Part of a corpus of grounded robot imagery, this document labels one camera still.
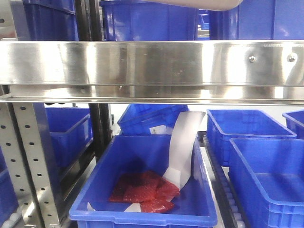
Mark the tilted blue bin rear centre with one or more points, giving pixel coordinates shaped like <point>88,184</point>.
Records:
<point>145,119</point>

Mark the blue bin lower right rear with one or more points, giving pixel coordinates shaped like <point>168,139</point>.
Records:
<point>224,124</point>

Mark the blue bin lower left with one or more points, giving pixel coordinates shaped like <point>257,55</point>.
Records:
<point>70,131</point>

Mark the blue bin upper centre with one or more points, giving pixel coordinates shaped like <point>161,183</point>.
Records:
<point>138,20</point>

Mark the blue bin with red bags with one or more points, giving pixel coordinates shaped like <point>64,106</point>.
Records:
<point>194,208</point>

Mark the perforated steel shelf upright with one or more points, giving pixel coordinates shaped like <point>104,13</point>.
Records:
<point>28,152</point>

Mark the blue bin lower right front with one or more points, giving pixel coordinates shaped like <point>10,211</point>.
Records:
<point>268,178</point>

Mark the blue bin upper right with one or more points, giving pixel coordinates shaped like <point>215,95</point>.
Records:
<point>259,20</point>

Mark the blue bin far right edge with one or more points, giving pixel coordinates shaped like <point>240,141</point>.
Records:
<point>295,122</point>

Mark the blue bin upper left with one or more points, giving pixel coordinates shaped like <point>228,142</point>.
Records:
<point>51,20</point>

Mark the blue bin bottom left corner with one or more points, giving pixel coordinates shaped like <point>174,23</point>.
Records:
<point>8,199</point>

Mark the curled white paper sheet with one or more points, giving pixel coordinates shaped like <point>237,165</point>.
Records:
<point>181,145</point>

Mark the red plastic bags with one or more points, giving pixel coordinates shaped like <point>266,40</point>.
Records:
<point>153,193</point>

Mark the stainless steel shelf rail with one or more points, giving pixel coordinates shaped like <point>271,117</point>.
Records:
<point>237,72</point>

